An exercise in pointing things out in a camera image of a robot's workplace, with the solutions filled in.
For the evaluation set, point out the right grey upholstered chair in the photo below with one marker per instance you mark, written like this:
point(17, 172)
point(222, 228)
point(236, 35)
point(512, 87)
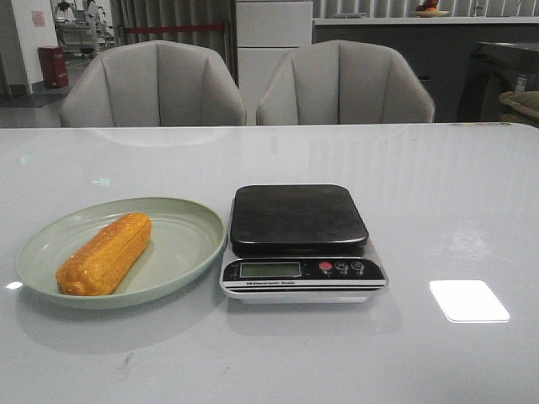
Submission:
point(340, 82)

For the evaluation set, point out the pink wall notice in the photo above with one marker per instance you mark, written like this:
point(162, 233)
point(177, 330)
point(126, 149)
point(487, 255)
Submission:
point(38, 18)

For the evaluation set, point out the black silver kitchen scale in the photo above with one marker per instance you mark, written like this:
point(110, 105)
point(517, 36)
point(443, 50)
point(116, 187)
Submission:
point(299, 243)

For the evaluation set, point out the dark appliance at right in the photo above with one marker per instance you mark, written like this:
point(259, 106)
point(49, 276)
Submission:
point(496, 68)

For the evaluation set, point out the red barrier tape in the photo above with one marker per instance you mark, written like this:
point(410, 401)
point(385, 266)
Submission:
point(175, 29)

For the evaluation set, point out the dark grey counter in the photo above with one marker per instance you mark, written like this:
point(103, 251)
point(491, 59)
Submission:
point(438, 49)

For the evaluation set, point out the orange corn cob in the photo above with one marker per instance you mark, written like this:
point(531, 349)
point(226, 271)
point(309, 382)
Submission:
point(98, 267)

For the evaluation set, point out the left grey upholstered chair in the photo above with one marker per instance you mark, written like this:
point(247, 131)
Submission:
point(152, 84)

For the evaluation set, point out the red bin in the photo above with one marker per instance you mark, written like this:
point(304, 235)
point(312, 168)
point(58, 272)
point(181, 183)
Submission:
point(53, 66)

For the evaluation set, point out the grey upholstered chair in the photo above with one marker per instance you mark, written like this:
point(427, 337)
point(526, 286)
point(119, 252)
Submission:
point(340, 82)
point(152, 84)

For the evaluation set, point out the white drawer cabinet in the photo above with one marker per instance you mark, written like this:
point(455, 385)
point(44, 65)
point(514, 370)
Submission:
point(265, 31)

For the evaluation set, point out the pale green round plate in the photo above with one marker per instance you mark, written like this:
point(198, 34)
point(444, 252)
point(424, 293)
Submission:
point(186, 239)

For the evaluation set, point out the fruit bowl on counter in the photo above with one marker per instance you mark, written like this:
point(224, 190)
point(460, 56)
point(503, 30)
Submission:
point(429, 9)

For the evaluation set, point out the tan cushion at right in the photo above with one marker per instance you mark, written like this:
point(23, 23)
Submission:
point(520, 107)

